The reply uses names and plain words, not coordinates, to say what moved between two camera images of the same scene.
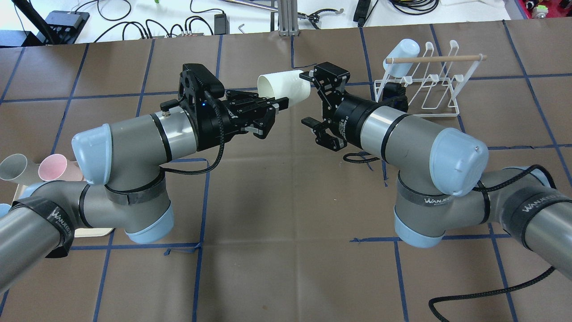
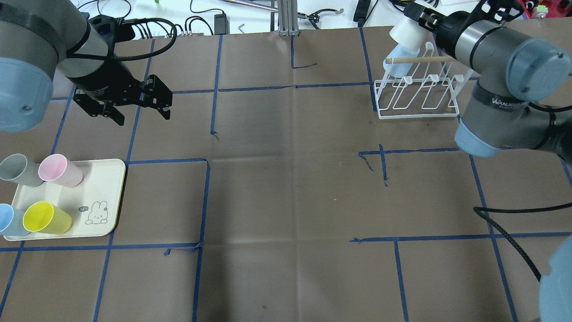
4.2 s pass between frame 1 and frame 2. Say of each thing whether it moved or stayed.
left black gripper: moved
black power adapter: stayed
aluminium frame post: stayed
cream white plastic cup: moved
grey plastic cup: stayed
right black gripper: moved
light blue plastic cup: stayed
